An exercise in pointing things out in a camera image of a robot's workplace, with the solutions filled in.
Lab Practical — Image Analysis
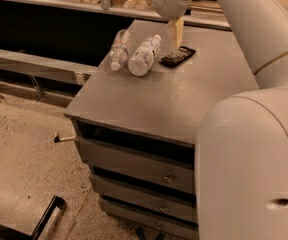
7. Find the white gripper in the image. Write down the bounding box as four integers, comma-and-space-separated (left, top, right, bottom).
123, 0, 191, 49

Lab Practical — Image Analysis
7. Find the blue labelled plastic bottle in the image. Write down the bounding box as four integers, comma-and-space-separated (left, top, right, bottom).
128, 35, 161, 77

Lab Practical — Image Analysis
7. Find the clear water bottle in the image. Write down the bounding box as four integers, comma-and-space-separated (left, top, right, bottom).
109, 29, 131, 71

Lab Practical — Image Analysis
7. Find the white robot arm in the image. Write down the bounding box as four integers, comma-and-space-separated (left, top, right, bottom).
148, 0, 288, 240

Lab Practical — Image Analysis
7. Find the grey bench beam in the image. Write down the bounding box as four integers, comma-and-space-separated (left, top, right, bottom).
0, 49, 97, 85

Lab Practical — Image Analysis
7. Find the top grey drawer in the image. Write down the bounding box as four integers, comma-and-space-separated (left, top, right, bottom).
75, 137, 195, 194

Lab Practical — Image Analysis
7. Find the grey drawer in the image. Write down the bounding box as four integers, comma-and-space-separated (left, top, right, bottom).
75, 137, 195, 194
99, 198, 199, 240
90, 174, 198, 223

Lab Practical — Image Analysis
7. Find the middle grey drawer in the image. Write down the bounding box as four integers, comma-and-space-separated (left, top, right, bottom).
90, 174, 198, 223

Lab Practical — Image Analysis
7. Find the bottom grey drawer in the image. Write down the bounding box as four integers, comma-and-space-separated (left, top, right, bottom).
99, 198, 199, 240

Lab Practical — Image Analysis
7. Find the side cabinet handle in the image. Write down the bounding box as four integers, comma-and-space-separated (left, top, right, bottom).
53, 132, 76, 143

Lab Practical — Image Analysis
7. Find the grey metal rail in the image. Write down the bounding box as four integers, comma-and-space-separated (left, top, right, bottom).
1, 0, 231, 31

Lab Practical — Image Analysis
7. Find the black metal frame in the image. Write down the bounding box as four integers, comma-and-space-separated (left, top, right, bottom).
0, 195, 67, 240

